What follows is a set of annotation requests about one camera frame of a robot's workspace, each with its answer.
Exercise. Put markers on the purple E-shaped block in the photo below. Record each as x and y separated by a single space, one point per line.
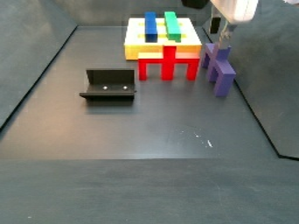
220 72

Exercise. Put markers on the black angle bracket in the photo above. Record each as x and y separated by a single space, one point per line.
109 83

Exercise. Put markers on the yellow slotted board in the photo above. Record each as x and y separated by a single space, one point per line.
135 42

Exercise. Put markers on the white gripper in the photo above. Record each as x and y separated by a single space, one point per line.
237 11

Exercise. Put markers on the green bar block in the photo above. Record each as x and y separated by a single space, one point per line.
172 27

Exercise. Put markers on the blue bar block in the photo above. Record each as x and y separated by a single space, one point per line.
149 28

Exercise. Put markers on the red E-shaped block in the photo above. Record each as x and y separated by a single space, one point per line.
168 58

